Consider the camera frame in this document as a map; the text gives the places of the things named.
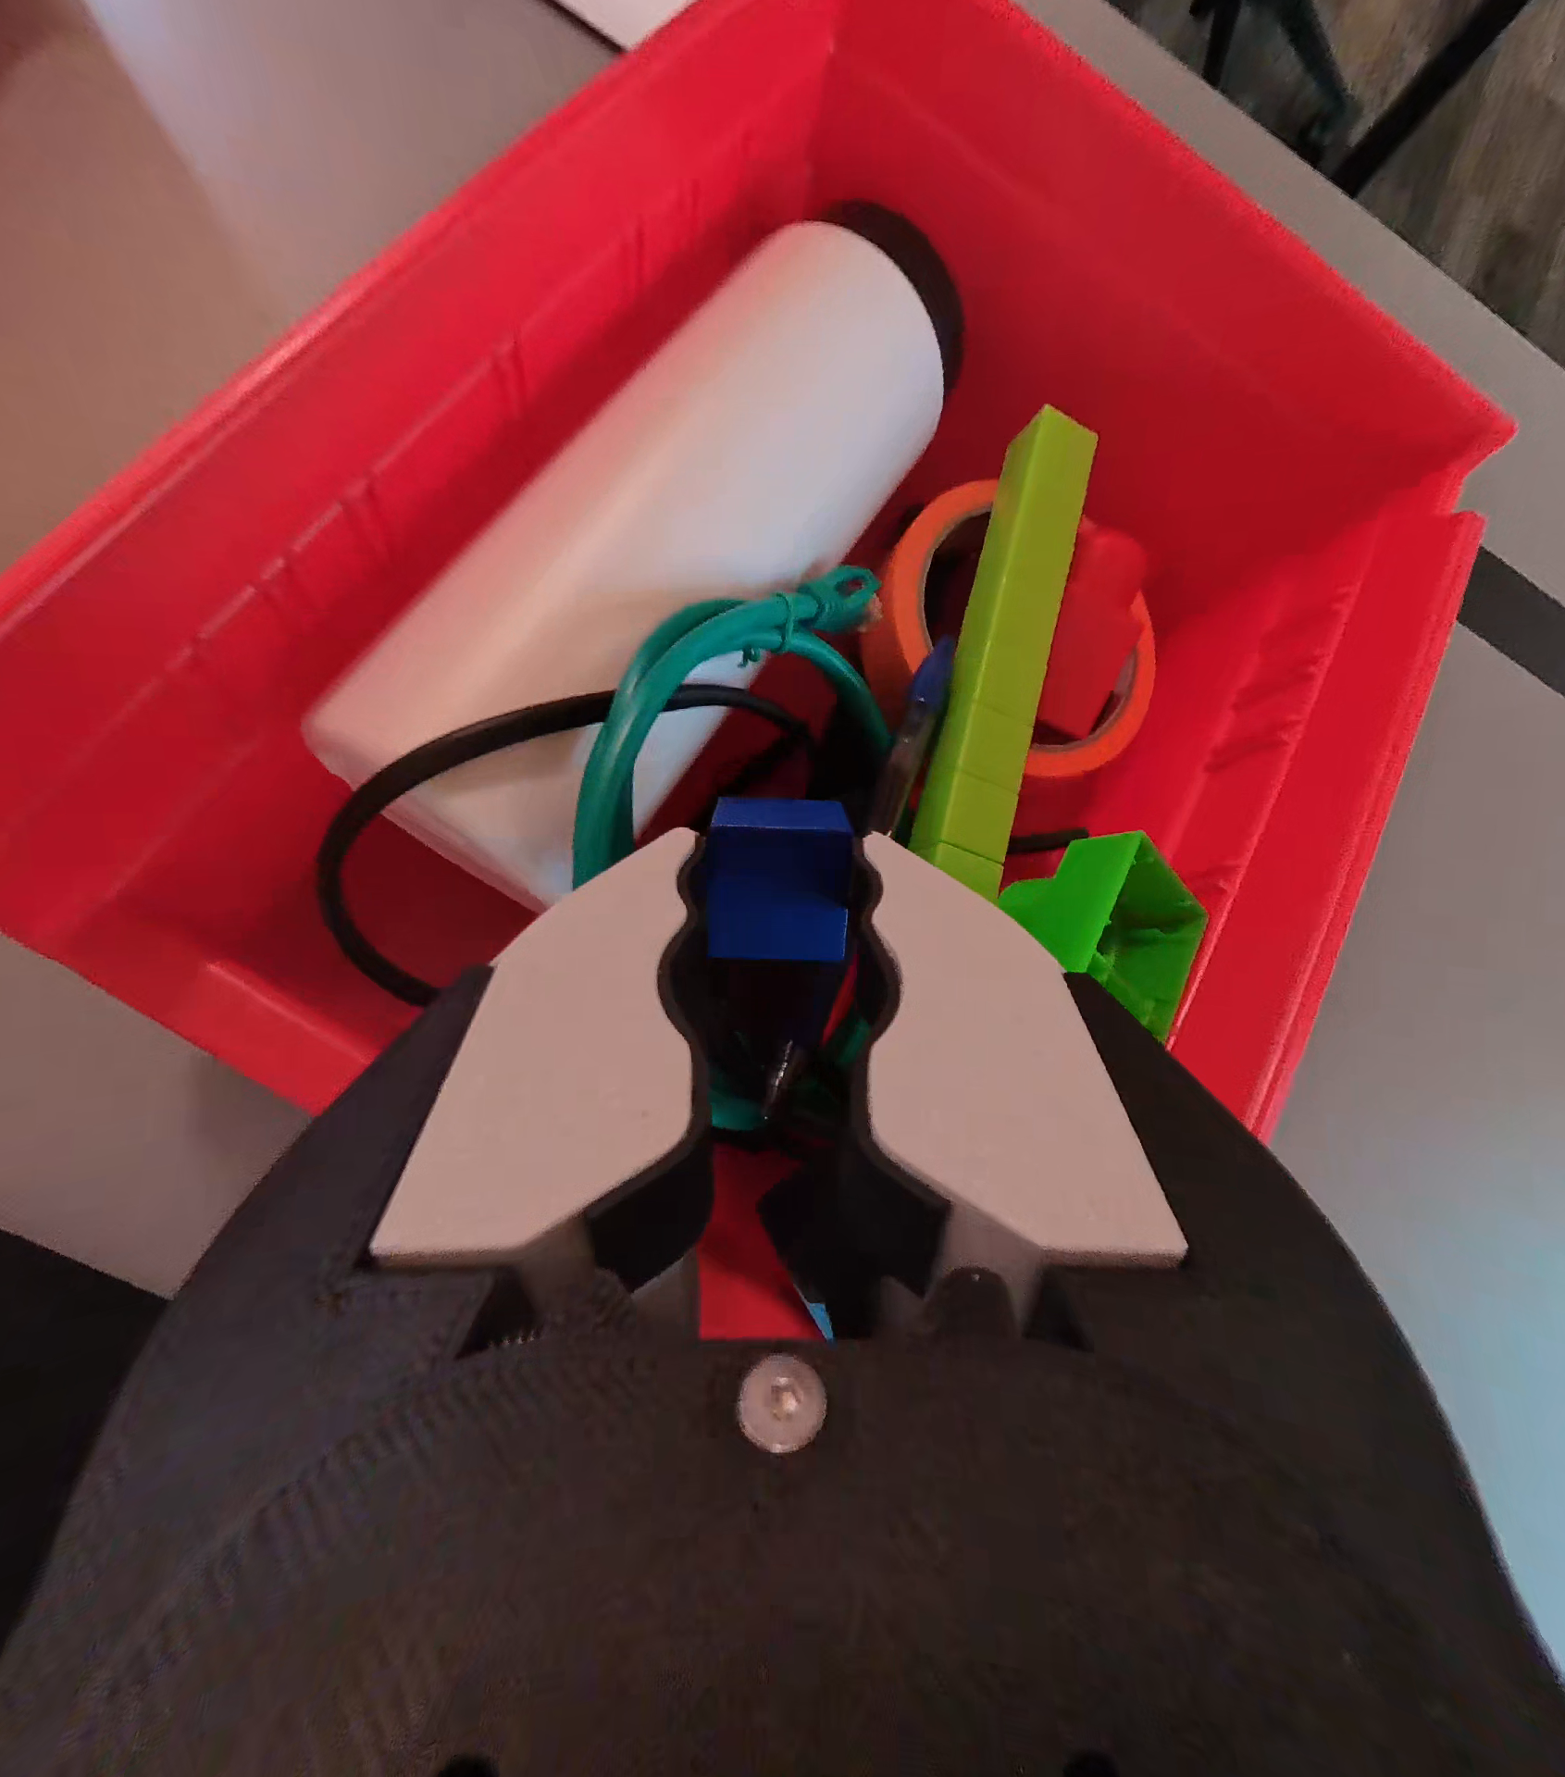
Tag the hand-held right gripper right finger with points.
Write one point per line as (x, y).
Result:
(1005, 1096)

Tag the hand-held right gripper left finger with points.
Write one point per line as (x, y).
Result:
(546, 1082)

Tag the blue block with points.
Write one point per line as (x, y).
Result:
(776, 887)

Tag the red plastic bin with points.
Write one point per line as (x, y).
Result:
(1144, 278)

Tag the green plastic part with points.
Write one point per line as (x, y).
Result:
(1144, 929)

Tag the blue pen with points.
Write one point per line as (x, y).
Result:
(928, 693)

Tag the long lime green block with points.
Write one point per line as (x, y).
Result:
(1005, 665)

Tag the orange tape roll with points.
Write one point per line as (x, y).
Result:
(897, 641)

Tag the red plastic block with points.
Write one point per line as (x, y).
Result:
(1095, 625)

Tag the white cylindrical bottle black lid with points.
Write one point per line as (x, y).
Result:
(671, 528)

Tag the black tape strip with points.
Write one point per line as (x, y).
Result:
(1547, 639)

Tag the white paper sheet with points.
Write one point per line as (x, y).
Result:
(644, 14)

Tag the black chair base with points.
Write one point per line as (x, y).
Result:
(1283, 55)

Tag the black stand leg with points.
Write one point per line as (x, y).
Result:
(1436, 90)

